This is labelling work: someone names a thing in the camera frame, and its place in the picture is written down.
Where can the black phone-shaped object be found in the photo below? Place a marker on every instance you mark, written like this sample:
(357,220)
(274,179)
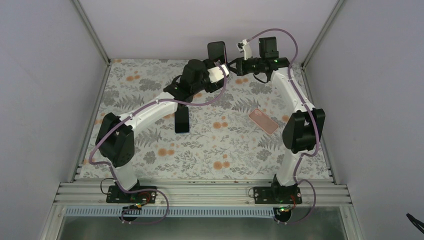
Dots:
(217,52)

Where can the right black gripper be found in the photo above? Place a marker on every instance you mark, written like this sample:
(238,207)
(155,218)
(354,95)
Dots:
(241,70)

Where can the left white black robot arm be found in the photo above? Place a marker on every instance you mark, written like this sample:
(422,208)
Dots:
(200,84)

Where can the pink phone case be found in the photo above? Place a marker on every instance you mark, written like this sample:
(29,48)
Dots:
(263,121)

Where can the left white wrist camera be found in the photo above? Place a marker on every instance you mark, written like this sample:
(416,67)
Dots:
(217,73)

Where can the aluminium rail frame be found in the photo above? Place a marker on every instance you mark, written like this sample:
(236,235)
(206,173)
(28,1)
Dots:
(218,193)

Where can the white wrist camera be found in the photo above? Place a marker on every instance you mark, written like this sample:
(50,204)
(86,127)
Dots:
(244,47)
(217,73)

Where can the black smartphone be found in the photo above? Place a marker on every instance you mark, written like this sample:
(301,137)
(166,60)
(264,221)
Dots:
(182,120)

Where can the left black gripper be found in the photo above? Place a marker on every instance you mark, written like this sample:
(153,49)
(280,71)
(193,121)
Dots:
(216,86)

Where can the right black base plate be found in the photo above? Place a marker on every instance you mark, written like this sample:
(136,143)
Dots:
(278,195)

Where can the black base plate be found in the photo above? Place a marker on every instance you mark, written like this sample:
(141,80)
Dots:
(278,195)
(144,194)

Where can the floral patterned table mat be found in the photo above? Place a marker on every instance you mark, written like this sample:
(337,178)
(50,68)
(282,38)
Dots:
(222,143)

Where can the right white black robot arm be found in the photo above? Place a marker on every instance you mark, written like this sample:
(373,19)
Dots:
(302,133)

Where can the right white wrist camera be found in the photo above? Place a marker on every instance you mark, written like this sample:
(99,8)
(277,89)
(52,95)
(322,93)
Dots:
(244,47)

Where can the slotted cable duct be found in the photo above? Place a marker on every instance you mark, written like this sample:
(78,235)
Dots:
(176,211)

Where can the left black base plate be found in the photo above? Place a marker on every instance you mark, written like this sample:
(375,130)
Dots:
(144,194)

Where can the black object at edge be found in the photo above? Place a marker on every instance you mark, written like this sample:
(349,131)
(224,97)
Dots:
(416,222)

